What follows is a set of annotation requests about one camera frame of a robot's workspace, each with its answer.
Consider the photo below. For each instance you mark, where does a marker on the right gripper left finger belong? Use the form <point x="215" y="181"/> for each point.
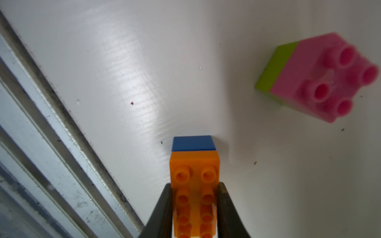
<point x="161" y="220"/>

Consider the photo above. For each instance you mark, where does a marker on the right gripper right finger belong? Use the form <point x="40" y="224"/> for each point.
<point x="229" y="224"/>

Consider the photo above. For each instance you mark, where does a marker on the long orange lego brick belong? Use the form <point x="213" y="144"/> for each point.
<point x="194" y="181"/>

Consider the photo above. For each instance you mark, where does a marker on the blue lego brick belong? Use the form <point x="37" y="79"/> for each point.
<point x="193" y="143"/>

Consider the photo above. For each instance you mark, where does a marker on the pink lego brick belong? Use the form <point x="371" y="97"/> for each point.
<point x="322" y="76"/>

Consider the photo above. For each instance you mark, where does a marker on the lime green lego brick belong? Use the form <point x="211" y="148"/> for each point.
<point x="274" y="68"/>

